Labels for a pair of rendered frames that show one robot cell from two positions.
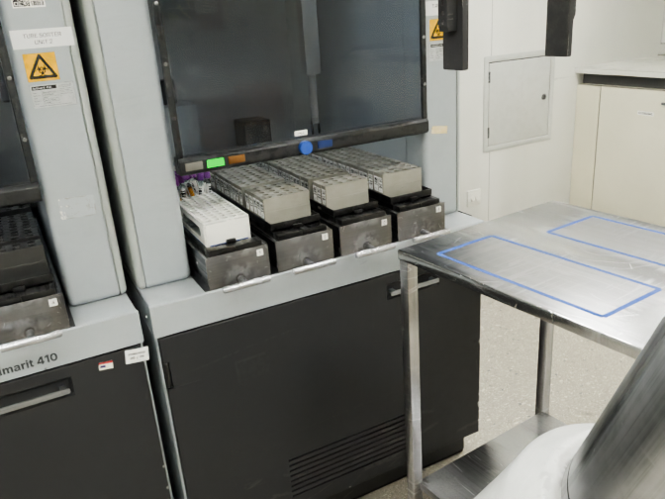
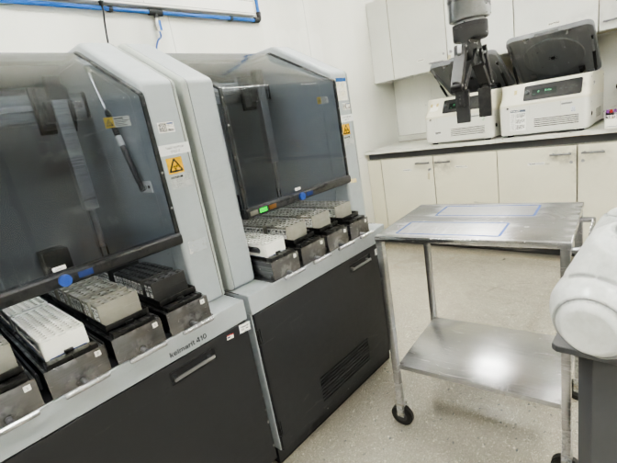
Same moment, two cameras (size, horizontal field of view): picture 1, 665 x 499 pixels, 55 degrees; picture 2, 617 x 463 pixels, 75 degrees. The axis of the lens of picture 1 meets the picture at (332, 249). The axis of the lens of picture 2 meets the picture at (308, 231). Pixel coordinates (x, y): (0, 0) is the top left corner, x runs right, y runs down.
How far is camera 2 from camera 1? 55 cm
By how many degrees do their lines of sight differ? 18
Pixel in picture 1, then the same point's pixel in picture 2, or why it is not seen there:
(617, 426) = not seen: outside the picture
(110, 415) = (234, 367)
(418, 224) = (358, 230)
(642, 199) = not seen: hidden behind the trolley
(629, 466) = not seen: outside the picture
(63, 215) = (191, 251)
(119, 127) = (214, 196)
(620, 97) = (392, 163)
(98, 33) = (200, 143)
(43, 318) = (197, 312)
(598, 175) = (388, 207)
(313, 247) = (317, 248)
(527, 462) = (600, 237)
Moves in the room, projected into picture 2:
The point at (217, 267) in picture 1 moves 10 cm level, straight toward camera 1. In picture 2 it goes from (276, 267) to (290, 274)
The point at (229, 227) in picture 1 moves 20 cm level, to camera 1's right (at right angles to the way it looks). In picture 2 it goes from (275, 244) to (326, 231)
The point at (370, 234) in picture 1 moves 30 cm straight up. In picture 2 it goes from (340, 238) to (329, 165)
